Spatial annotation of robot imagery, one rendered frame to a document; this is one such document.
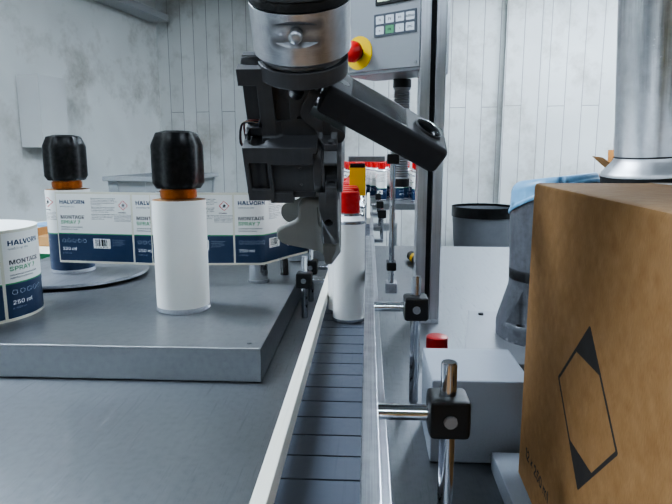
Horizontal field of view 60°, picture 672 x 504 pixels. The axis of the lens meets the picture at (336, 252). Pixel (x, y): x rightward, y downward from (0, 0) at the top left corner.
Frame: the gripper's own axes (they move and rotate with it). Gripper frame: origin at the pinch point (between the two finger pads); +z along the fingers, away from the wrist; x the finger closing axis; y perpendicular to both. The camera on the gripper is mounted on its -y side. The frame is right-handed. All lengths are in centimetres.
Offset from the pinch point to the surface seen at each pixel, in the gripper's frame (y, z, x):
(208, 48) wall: 154, 175, -522
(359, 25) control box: -1, 0, -65
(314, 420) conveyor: 2.0, 13.1, 10.7
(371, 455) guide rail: -3.4, -4.7, 25.2
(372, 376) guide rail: -3.6, 1.7, 14.1
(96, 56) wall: 228, 149, -437
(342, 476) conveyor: -1.2, 8.0, 19.5
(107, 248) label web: 50, 38, -45
